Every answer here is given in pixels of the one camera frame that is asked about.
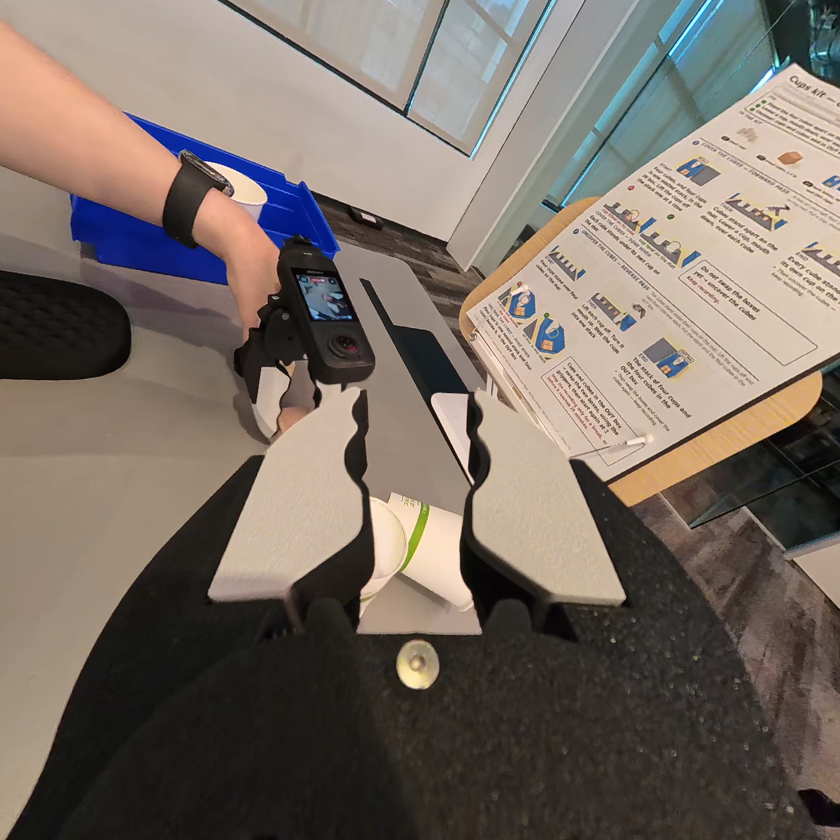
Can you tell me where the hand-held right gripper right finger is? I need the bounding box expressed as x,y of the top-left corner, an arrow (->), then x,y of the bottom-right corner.
461,391 -> 626,608

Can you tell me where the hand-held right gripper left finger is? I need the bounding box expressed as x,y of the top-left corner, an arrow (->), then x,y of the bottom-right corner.
209,386 -> 376,603

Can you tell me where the white paper cup green stripe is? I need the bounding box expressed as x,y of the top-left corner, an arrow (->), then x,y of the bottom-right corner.
360,497 -> 409,618
203,161 -> 269,224
387,491 -> 475,613

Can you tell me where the blue plastic bin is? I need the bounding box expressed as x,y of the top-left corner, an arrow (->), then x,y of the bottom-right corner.
70,112 -> 341,286

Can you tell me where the person's left forearm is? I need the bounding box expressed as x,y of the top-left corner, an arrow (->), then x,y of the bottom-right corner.
0,18 -> 198,247

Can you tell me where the person's left hand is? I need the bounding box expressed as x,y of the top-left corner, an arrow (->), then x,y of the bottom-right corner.
196,196 -> 282,343

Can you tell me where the white plastic lid tray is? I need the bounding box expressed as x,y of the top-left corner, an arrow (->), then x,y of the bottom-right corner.
430,392 -> 475,483

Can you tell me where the white sheet pin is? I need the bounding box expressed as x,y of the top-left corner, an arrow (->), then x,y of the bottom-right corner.
577,433 -> 656,457

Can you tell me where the black wrist watch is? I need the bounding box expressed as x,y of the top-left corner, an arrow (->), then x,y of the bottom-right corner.
161,149 -> 235,249

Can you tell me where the light wooden stand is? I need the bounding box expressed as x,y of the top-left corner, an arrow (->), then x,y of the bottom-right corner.
459,197 -> 823,508

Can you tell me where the black chair armrest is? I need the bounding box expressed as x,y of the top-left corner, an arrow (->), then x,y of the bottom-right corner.
0,269 -> 132,382

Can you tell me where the printed instruction sheet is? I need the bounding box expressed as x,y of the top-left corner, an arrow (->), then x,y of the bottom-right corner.
469,62 -> 840,483

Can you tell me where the large white-framed window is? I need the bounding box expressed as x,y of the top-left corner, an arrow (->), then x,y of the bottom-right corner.
217,0 -> 572,158

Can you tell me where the narrow glass window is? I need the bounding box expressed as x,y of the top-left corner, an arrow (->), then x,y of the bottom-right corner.
545,0 -> 840,211

